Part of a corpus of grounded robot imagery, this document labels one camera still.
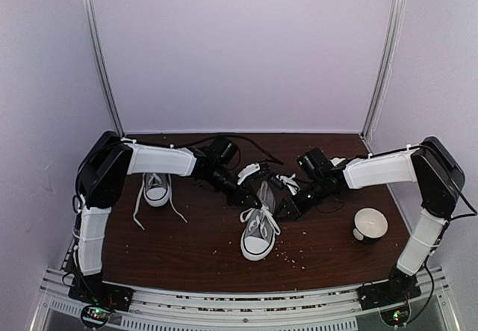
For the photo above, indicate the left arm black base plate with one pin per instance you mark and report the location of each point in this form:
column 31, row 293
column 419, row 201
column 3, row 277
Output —
column 113, row 297

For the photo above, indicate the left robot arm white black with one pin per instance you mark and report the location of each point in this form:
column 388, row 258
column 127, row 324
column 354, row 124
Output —
column 101, row 177

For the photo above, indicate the left aluminium frame post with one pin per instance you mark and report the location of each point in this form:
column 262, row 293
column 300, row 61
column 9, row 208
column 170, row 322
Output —
column 101, row 68

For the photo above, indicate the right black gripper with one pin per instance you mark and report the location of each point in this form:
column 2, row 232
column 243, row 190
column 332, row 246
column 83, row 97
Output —
column 294, row 208

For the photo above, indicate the right aluminium frame post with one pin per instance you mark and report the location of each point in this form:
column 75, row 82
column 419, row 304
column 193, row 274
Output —
column 384, row 73

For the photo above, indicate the white fluted ceramic bowl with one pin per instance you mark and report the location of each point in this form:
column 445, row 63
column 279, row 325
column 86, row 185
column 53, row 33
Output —
column 336, row 161

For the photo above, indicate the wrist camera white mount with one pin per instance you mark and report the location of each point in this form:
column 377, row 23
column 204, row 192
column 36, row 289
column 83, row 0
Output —
column 248, row 171
column 282, row 181

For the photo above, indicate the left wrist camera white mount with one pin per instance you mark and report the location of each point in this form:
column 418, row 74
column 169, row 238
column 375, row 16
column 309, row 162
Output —
column 248, row 171

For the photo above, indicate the grey sneaker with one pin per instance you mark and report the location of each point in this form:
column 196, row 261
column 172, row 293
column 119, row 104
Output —
column 157, row 190
column 261, row 231

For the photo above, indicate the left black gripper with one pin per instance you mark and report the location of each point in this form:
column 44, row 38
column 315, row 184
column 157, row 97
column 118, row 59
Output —
column 238, row 197

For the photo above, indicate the front aluminium rail frame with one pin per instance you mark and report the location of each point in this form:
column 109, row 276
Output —
column 321, row 309

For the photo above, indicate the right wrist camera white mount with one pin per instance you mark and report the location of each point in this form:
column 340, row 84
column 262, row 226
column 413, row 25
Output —
column 282, row 181

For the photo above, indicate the black and white bowl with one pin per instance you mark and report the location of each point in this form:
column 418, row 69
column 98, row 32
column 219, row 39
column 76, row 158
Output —
column 369, row 226

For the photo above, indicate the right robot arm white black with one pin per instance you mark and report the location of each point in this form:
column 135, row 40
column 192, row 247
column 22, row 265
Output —
column 428, row 167

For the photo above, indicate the aluminium frame post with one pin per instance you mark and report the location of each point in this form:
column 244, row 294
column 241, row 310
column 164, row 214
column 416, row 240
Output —
column 384, row 73
column 101, row 68

